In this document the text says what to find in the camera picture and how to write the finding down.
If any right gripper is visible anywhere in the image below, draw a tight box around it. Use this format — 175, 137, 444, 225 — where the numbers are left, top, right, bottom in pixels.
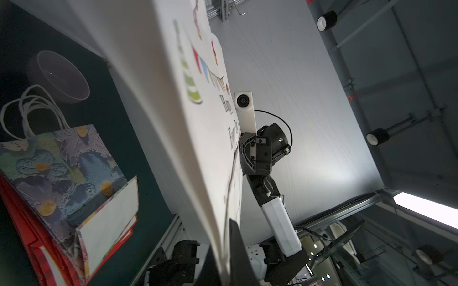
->
240, 132, 273, 176

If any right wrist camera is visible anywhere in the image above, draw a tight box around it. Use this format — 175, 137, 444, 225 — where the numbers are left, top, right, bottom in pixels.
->
234, 91, 257, 133

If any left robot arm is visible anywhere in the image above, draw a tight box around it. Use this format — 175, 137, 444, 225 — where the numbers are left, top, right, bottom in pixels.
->
144, 219, 260, 286

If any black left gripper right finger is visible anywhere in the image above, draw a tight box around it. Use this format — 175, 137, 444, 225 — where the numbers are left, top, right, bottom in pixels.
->
229, 219, 259, 286

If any floral print paper bag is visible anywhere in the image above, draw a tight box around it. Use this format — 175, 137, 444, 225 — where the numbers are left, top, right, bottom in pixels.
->
1, 87, 138, 285

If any pink ceramic bowl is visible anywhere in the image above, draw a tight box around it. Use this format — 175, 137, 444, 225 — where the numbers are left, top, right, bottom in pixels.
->
26, 50, 90, 104

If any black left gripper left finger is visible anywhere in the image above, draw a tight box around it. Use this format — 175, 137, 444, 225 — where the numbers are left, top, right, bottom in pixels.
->
194, 247, 222, 286

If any red paper bag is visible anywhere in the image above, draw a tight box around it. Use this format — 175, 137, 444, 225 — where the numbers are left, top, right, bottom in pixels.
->
1, 176, 138, 286

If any green felt table mat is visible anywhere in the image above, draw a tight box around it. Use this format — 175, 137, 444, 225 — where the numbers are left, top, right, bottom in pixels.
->
1, 1, 172, 286

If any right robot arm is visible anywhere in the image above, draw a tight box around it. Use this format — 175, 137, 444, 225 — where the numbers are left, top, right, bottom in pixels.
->
240, 123, 308, 286

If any white printed paper bag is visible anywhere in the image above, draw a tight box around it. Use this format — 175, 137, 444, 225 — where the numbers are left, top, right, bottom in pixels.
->
17, 1, 242, 286

